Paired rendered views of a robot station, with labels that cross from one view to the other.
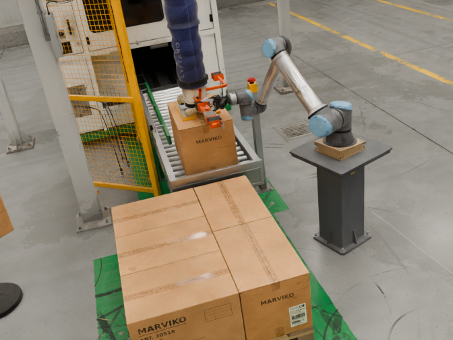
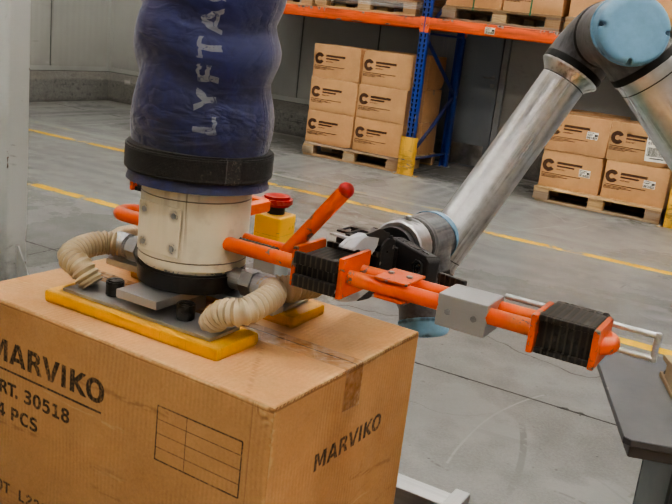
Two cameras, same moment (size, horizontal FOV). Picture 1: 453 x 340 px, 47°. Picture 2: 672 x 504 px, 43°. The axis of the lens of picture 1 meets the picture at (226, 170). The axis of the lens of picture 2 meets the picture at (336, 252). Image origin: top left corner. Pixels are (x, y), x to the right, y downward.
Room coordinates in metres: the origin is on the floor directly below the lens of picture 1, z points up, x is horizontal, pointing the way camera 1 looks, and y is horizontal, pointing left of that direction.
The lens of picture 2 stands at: (2.73, 0.99, 1.41)
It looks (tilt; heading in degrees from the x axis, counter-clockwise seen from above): 15 degrees down; 311
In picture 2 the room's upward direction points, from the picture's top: 7 degrees clockwise
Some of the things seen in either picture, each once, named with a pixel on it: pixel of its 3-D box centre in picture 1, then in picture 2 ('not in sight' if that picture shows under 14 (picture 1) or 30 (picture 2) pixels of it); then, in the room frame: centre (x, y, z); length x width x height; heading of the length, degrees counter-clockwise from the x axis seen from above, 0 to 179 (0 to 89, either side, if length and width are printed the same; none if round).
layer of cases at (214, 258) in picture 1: (201, 261); not in sight; (2.66, 0.24, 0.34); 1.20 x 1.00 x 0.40; 11
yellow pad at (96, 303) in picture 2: (184, 109); (148, 306); (3.72, 0.25, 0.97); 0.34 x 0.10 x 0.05; 12
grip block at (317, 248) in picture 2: (201, 104); (330, 267); (3.50, 0.11, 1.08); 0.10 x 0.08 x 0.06; 102
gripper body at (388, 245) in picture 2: (220, 100); (374, 252); (3.53, -0.03, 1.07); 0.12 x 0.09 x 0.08; 101
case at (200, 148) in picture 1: (201, 133); (189, 422); (3.73, 0.15, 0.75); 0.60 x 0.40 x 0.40; 10
